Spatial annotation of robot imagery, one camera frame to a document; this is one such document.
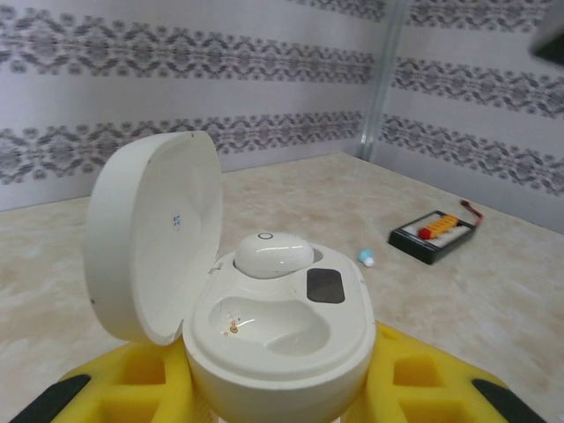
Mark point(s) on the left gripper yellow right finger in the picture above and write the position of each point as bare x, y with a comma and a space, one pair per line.
383, 352

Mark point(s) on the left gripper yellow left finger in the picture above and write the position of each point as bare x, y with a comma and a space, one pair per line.
132, 388

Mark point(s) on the blue and white earbud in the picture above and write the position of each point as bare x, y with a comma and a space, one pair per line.
366, 257

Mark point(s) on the black battery charger board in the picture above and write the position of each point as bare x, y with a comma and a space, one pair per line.
423, 247

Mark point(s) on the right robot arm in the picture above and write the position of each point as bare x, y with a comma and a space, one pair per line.
551, 35

